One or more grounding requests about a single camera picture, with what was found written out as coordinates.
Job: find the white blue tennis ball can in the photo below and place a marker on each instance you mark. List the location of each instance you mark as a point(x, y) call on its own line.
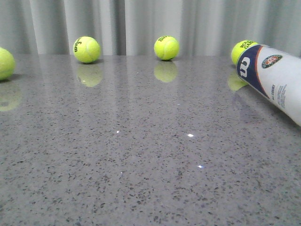
point(274, 74)

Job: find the centre tennis ball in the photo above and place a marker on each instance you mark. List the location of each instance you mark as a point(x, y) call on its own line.
point(166, 48)

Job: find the tennis ball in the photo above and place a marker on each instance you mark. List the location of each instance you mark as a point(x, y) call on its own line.
point(166, 48)
point(239, 48)
point(86, 49)
point(7, 64)

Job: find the right tennis ball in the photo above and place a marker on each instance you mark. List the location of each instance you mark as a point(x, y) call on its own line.
point(239, 48)

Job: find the far left tennis ball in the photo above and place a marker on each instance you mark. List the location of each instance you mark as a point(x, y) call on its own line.
point(7, 64)

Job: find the grey pleated curtain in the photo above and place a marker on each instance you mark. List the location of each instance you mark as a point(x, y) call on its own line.
point(130, 27)

